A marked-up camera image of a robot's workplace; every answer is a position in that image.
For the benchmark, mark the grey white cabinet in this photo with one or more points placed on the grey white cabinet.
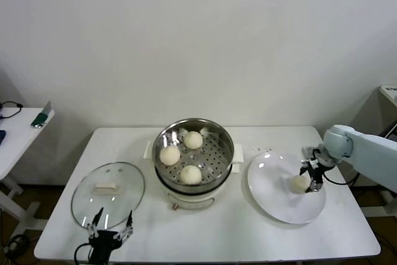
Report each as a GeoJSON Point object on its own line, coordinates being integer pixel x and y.
{"type": "Point", "coordinates": [389, 91]}

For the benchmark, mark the white side table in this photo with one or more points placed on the white side table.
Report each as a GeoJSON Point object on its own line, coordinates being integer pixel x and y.
{"type": "Point", "coordinates": [18, 128]}

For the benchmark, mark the perforated steel steamer basket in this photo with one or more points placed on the perforated steel steamer basket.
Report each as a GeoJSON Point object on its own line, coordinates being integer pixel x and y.
{"type": "Point", "coordinates": [214, 159]}

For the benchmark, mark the white round plate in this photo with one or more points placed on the white round plate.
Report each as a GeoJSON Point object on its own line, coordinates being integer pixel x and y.
{"type": "Point", "coordinates": [273, 190]}

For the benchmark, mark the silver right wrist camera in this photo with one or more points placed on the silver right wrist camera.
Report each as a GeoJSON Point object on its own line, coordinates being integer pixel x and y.
{"type": "Point", "coordinates": [310, 152]}

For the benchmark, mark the white steamed baozi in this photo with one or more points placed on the white steamed baozi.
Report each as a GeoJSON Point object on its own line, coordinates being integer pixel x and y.
{"type": "Point", "coordinates": [193, 140]}
{"type": "Point", "coordinates": [190, 175]}
{"type": "Point", "coordinates": [170, 155]}
{"type": "Point", "coordinates": [297, 184]}

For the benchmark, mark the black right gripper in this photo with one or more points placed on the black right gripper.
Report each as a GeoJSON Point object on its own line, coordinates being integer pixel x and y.
{"type": "Point", "coordinates": [316, 172]}

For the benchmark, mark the white stand base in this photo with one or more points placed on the white stand base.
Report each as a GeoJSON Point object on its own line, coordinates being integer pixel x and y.
{"type": "Point", "coordinates": [387, 198]}

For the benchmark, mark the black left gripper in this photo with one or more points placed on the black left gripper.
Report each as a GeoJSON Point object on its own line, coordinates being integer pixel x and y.
{"type": "Point", "coordinates": [104, 241]}

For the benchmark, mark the dark blue object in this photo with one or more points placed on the dark blue object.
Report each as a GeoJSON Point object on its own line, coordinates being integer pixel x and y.
{"type": "Point", "coordinates": [2, 137]}

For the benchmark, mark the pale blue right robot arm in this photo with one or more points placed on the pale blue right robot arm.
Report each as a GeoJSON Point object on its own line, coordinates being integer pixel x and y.
{"type": "Point", "coordinates": [372, 153]}

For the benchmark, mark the cream electric cooker base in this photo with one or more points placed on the cream electric cooker base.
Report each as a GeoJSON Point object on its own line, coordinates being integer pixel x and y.
{"type": "Point", "coordinates": [189, 202]}

